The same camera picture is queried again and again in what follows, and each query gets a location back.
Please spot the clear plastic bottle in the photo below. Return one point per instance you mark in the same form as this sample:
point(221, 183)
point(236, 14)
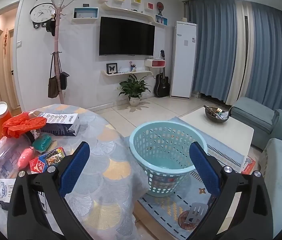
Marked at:
point(10, 152)

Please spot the red white paper cup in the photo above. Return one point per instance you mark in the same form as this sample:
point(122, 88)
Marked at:
point(4, 115)

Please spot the white lower wall shelf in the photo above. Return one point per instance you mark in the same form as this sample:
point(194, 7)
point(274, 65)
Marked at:
point(144, 72)

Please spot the white coffee table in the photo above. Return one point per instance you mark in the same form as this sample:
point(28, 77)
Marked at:
point(232, 133)

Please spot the scallop pattern tablecloth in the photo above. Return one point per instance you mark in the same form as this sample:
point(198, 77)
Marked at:
point(111, 182)

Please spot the orange plastic bag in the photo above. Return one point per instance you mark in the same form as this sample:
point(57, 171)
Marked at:
point(20, 124)

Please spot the black hanging bag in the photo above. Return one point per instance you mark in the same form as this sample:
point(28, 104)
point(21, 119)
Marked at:
point(63, 75)

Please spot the teal sofa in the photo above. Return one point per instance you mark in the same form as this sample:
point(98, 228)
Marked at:
point(267, 125)

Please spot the metal spatula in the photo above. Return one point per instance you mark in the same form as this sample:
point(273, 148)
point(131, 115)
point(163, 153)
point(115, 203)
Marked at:
point(196, 213)

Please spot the dark bowl with items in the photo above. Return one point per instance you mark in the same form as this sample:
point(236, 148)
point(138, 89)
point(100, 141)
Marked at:
point(216, 114)

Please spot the potted green plant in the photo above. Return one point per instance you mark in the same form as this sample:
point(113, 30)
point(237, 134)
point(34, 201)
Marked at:
point(134, 88)

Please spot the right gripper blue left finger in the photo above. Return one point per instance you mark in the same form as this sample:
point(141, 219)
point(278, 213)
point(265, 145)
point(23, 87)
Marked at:
point(26, 218)

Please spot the panda wall clock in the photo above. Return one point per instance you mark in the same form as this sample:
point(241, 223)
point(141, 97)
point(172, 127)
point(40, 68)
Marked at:
point(42, 12)

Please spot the small blue shelf box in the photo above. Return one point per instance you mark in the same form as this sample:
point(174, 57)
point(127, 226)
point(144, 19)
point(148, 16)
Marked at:
point(161, 20)

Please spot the pink soft packet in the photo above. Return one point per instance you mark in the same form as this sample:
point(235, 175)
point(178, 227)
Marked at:
point(26, 156)

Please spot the white standing air conditioner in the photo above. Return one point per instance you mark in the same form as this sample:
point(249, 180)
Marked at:
point(183, 60)

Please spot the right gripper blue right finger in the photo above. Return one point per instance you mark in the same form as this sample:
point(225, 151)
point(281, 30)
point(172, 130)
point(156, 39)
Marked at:
point(253, 216)

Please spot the black acoustic guitar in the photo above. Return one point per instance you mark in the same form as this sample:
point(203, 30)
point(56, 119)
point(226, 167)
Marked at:
point(162, 85)

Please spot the black wall television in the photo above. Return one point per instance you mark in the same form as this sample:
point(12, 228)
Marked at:
point(119, 36)

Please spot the light blue plastic basket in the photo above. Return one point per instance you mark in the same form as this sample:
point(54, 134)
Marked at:
point(161, 148)

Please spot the red blue snack packet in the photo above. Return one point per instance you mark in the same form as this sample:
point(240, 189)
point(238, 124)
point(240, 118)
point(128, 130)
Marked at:
point(42, 162)

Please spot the teal sponge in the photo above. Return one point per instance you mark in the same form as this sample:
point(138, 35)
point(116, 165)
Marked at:
point(42, 143)

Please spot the white red wall box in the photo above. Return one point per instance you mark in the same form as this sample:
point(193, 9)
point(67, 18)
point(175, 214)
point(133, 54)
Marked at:
point(154, 63)

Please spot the blue and beige curtains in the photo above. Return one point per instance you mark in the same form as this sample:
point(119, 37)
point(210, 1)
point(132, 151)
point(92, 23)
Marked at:
point(238, 51)

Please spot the white blue wall cubby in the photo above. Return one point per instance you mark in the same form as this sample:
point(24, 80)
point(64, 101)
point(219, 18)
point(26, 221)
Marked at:
point(85, 13)

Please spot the butterfly picture frame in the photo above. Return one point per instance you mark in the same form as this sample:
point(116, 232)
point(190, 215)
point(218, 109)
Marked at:
point(111, 68)

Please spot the pink coat rack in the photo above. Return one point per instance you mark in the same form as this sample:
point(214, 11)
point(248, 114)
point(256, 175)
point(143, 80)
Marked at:
point(58, 13)

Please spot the brown hanging tote bag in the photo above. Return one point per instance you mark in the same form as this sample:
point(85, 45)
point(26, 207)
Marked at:
point(53, 90)

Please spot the small blue white box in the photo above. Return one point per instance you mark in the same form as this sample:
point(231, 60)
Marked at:
point(6, 189)

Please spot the white curved upper shelf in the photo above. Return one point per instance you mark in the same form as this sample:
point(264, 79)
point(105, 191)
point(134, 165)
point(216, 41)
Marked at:
point(149, 18)

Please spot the long blue white carton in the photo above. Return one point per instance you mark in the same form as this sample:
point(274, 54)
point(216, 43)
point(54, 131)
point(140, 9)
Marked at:
point(61, 124)

